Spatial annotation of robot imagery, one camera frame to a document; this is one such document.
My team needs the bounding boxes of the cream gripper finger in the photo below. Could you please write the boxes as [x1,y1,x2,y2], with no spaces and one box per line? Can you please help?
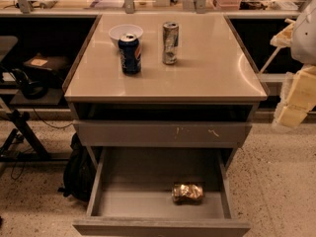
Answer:
[285,64,316,113]
[274,104,307,128]

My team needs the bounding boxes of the crushed orange can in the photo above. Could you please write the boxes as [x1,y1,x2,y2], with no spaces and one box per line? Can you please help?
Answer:
[172,184,203,203]

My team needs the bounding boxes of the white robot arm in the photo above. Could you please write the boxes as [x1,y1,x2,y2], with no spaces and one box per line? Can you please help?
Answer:
[270,0,316,131]

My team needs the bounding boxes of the silver tall can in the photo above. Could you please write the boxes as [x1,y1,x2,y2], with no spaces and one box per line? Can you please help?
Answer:
[162,22,179,65]

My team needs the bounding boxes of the grey drawer cabinet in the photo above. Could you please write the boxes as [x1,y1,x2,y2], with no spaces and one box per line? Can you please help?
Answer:
[62,12,271,170]

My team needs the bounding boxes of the blue pepsi can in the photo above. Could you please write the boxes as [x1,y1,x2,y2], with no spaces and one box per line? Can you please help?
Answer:
[118,34,141,75]

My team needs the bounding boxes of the open grey lower drawer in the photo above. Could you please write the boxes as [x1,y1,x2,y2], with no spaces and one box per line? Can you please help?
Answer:
[73,148,250,237]

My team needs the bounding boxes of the closed grey upper drawer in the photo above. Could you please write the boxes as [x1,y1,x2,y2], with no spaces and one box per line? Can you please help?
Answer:
[73,119,252,148]

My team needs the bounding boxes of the black backpack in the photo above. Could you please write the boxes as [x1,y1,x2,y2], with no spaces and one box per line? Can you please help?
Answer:
[58,134,96,201]

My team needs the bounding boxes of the dark box with label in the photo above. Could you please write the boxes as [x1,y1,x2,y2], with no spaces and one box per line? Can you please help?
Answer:
[23,55,70,71]

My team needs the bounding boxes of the black headphones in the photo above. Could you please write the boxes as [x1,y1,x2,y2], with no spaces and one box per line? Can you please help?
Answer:
[12,68,48,100]

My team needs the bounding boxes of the white stick with handle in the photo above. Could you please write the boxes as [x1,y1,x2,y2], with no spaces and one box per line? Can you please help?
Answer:
[259,47,281,74]

